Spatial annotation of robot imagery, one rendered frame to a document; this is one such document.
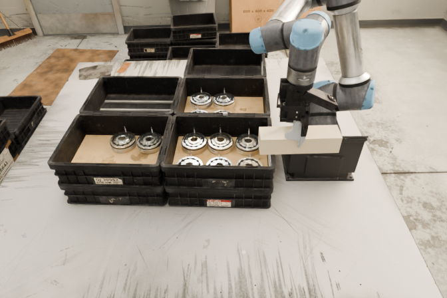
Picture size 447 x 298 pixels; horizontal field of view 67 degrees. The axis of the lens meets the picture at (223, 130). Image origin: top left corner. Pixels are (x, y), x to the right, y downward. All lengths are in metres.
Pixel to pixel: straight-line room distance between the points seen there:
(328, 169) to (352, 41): 0.50
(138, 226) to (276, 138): 0.63
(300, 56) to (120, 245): 0.88
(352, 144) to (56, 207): 1.16
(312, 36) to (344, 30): 0.49
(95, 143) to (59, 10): 3.32
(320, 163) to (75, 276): 0.96
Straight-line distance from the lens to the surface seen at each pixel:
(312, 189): 1.44
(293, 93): 0.94
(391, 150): 2.84
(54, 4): 4.69
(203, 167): 1.17
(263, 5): 4.11
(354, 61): 1.36
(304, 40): 0.85
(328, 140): 1.05
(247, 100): 1.65
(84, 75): 2.26
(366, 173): 1.56
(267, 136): 1.02
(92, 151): 1.48
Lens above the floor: 1.77
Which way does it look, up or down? 40 degrees down
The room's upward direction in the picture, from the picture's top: 1 degrees counter-clockwise
